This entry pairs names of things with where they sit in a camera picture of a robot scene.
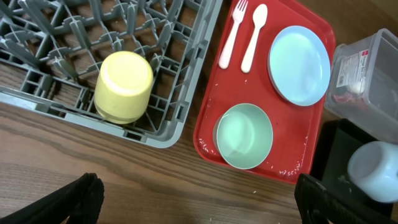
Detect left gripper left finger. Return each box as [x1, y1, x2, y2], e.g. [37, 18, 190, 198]
[1, 173, 104, 224]

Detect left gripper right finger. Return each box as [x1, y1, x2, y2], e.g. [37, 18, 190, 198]
[294, 174, 397, 224]

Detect light blue bowl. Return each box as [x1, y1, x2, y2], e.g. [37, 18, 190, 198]
[348, 141, 397, 203]

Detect green bowl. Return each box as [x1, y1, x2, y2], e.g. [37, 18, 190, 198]
[213, 103, 274, 170]

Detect red snack wrapper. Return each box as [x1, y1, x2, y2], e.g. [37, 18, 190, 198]
[331, 91, 364, 108]

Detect white napkin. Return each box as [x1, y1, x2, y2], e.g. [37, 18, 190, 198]
[348, 82, 366, 95]

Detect yellow cup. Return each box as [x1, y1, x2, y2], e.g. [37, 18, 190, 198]
[94, 51, 154, 124]

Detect light blue plate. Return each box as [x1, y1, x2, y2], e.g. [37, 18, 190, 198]
[267, 26, 331, 106]

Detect white plastic spoon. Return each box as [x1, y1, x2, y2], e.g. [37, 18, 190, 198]
[241, 4, 268, 73]

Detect white plastic fork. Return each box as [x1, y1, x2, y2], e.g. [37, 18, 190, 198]
[218, 0, 249, 69]

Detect grey dishwasher rack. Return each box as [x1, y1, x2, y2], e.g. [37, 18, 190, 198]
[1, 0, 221, 148]

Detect black plastic tray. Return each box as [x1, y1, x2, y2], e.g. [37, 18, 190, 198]
[310, 119, 393, 217]

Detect red plastic tray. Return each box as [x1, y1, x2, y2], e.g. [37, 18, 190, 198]
[193, 0, 336, 184]

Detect clear plastic bin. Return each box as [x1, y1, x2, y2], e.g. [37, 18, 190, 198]
[325, 28, 397, 144]

